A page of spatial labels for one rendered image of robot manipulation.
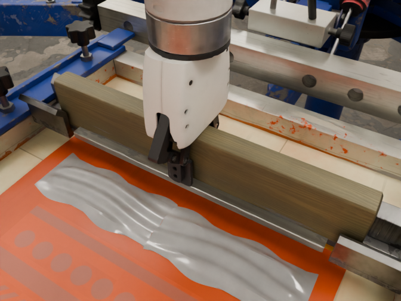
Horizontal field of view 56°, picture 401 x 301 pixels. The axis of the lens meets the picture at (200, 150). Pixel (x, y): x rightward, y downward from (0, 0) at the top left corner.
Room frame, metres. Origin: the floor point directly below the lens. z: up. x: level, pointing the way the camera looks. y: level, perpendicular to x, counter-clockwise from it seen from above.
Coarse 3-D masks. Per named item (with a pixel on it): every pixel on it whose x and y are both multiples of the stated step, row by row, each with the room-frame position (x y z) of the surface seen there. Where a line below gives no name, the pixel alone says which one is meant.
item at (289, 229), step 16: (80, 128) 0.39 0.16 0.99; (96, 144) 0.36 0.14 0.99; (112, 144) 0.36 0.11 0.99; (128, 160) 0.34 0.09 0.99; (144, 160) 0.33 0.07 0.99; (160, 176) 0.31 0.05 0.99; (208, 192) 0.28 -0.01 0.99; (224, 192) 0.28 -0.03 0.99; (240, 208) 0.26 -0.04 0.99; (256, 208) 0.26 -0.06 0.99; (272, 224) 0.24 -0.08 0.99; (288, 224) 0.24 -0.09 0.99; (304, 240) 0.22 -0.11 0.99; (320, 240) 0.22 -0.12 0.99
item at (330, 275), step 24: (192, 192) 0.31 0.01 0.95; (216, 216) 0.27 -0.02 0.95; (240, 216) 0.27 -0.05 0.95; (264, 240) 0.24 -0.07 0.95; (288, 240) 0.24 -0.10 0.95; (144, 264) 0.21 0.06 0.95; (168, 264) 0.21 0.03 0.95; (312, 264) 0.21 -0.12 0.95; (192, 288) 0.18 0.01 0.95; (216, 288) 0.18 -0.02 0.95; (336, 288) 0.18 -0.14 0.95
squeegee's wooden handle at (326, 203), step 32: (64, 96) 0.40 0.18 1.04; (96, 96) 0.38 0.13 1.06; (128, 96) 0.38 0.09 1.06; (96, 128) 0.38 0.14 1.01; (128, 128) 0.35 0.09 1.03; (192, 160) 0.30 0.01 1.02; (224, 160) 0.28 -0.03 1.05; (256, 160) 0.27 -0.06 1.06; (288, 160) 0.27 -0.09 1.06; (256, 192) 0.26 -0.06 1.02; (288, 192) 0.24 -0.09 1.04; (320, 192) 0.23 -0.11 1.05; (352, 192) 0.23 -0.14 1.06; (320, 224) 0.22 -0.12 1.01; (352, 224) 0.21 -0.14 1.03
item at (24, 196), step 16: (64, 144) 0.40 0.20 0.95; (80, 144) 0.40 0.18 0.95; (48, 160) 0.37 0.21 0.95; (96, 160) 0.37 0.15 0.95; (112, 160) 0.37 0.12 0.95; (32, 176) 0.34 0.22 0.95; (128, 176) 0.34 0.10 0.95; (144, 176) 0.34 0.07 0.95; (16, 192) 0.31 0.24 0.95; (32, 192) 0.31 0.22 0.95; (160, 192) 0.31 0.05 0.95; (176, 192) 0.31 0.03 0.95; (0, 208) 0.29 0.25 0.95; (16, 208) 0.29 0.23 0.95; (32, 208) 0.29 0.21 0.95; (64, 208) 0.29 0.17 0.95; (0, 224) 0.26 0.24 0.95; (80, 224) 0.26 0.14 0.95; (112, 240) 0.24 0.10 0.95; (128, 240) 0.24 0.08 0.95
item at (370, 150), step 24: (96, 72) 0.54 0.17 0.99; (120, 72) 0.58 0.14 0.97; (240, 96) 0.47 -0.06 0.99; (264, 96) 0.47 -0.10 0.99; (24, 120) 0.42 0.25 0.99; (240, 120) 0.45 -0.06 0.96; (264, 120) 0.43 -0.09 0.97; (288, 120) 0.42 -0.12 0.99; (312, 120) 0.42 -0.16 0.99; (336, 120) 0.42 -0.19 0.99; (0, 144) 0.38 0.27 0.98; (312, 144) 0.39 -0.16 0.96; (336, 144) 0.38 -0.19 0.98; (360, 144) 0.37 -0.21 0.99; (384, 144) 0.37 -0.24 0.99; (384, 168) 0.34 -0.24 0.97
